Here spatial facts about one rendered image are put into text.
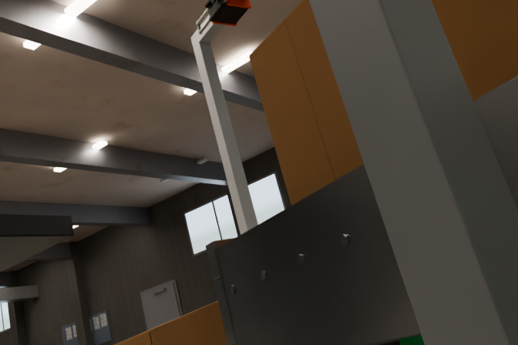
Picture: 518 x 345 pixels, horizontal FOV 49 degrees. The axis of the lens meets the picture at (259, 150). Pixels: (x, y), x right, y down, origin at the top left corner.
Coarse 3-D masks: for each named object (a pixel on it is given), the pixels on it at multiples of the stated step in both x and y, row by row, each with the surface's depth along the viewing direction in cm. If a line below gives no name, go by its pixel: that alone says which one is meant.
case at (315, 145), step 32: (448, 0) 72; (480, 0) 68; (512, 0) 65; (288, 32) 99; (448, 32) 72; (480, 32) 69; (512, 32) 65; (256, 64) 107; (288, 64) 99; (320, 64) 92; (480, 64) 69; (512, 64) 65; (288, 96) 99; (320, 96) 93; (288, 128) 100; (320, 128) 93; (288, 160) 100; (320, 160) 93; (352, 160) 87; (288, 192) 100
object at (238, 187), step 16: (208, 48) 527; (208, 64) 519; (208, 80) 512; (208, 96) 513; (224, 112) 506; (224, 128) 499; (224, 144) 493; (224, 160) 494; (240, 160) 494; (240, 176) 487; (240, 192) 480; (240, 208) 476; (240, 224) 477; (256, 224) 475
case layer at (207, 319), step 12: (192, 312) 131; (204, 312) 126; (216, 312) 122; (168, 324) 142; (180, 324) 136; (192, 324) 131; (204, 324) 126; (216, 324) 122; (144, 336) 154; (156, 336) 147; (168, 336) 142; (180, 336) 136; (192, 336) 131; (204, 336) 127; (216, 336) 122
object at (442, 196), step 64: (320, 0) 42; (384, 0) 38; (384, 64) 37; (448, 64) 39; (384, 128) 37; (448, 128) 36; (384, 192) 38; (448, 192) 34; (448, 256) 34; (512, 256) 34; (448, 320) 34; (512, 320) 32
